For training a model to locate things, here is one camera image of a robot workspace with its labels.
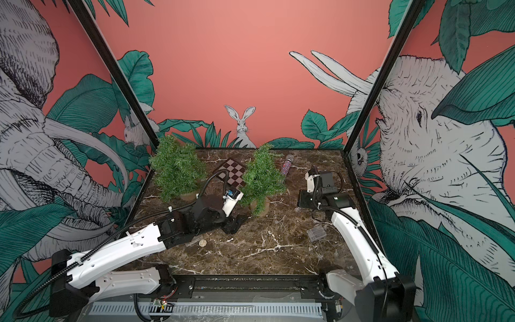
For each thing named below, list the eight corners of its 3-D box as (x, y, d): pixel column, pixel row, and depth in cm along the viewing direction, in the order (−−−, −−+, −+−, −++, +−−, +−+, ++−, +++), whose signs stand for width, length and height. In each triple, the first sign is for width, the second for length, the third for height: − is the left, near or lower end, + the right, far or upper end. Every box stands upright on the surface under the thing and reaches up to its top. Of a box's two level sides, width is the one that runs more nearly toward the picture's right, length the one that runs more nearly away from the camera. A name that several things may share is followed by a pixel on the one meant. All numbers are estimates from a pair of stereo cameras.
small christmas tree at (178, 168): (180, 216, 93) (146, 170, 66) (170, 199, 99) (135, 150, 72) (213, 196, 101) (195, 146, 73) (202, 181, 106) (182, 130, 79)
